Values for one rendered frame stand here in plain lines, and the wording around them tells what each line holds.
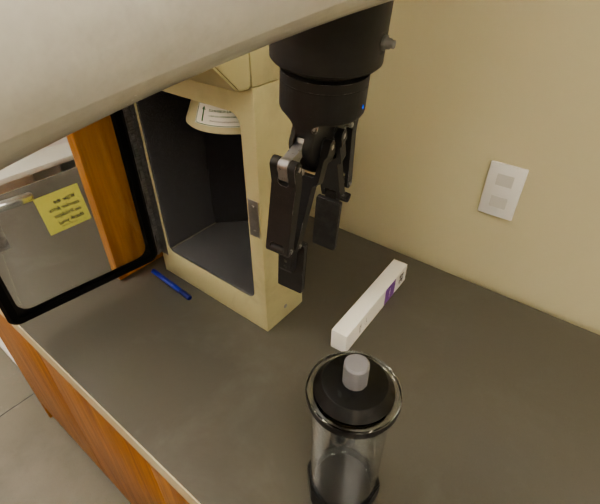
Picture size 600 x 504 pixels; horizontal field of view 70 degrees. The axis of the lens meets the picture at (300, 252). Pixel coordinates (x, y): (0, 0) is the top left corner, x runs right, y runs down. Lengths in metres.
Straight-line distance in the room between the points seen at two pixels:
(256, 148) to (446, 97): 0.44
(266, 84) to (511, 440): 0.65
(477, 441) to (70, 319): 0.79
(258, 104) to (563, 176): 0.57
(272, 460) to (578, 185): 0.71
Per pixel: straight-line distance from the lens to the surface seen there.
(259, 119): 0.63
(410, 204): 1.05
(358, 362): 0.48
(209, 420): 0.77
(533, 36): 0.88
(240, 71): 0.59
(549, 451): 0.82
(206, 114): 0.74
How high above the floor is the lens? 1.58
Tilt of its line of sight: 37 degrees down
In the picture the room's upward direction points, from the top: straight up
